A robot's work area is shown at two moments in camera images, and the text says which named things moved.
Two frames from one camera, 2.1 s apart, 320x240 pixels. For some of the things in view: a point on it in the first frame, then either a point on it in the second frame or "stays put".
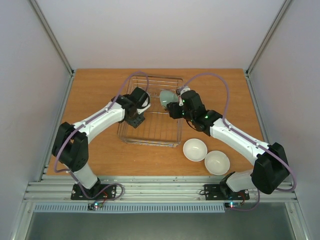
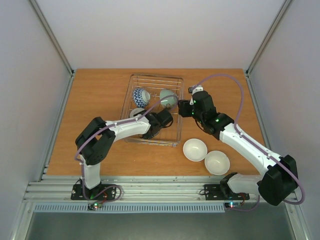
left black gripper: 136,123 to 147,136
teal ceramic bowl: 167,96 stays put
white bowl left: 195,150 stays put
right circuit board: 233,205 stays put
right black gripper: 172,110 to 185,108
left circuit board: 92,206 stays put
